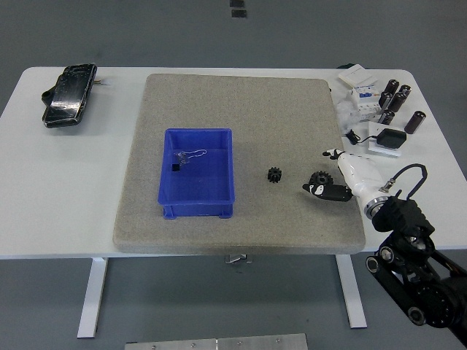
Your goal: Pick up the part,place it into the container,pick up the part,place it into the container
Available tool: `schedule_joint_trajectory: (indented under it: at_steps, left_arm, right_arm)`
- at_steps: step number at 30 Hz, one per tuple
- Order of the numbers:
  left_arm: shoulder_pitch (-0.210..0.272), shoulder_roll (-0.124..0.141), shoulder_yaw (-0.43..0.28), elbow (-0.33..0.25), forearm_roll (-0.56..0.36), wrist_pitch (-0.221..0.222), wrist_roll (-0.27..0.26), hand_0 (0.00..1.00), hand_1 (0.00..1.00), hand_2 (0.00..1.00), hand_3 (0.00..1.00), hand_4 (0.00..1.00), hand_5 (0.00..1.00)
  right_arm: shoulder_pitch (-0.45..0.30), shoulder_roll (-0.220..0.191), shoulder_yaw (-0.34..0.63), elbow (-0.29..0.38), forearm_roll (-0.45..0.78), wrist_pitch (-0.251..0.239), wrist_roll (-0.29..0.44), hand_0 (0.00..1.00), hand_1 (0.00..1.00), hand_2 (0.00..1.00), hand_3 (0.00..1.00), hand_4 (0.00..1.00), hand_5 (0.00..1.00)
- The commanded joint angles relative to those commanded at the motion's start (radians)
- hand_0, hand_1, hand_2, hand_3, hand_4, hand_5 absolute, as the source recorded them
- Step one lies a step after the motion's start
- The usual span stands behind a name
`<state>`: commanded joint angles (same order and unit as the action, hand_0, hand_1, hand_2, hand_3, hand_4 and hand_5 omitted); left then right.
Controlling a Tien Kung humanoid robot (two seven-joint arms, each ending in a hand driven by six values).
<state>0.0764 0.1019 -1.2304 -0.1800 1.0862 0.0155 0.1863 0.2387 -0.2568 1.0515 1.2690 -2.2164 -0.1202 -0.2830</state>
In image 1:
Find black device in plastic wrap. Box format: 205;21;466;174
41;63;99;129

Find grey-brown foam mat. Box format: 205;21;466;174
112;74;367;255

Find white circuit breaker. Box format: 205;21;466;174
349;84;388;122

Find clear crumpled plastic bag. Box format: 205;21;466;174
334;91;361;133

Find black adapter cord with plug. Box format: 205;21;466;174
344;129;380;147

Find large black gear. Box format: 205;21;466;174
311;171;334;187

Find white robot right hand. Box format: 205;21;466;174
301;148;385;206

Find white table leg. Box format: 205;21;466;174
77;256;109;338
335;253;368;330

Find black power adapter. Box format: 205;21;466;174
376;128;408;150

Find blue plastic box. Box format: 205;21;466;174
156;127;234;221

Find metal bracket under table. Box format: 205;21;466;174
223;254;254;265

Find clear plastic piece with wire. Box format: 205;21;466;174
174;148;209;166

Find white socket panel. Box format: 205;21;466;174
366;121;403;158

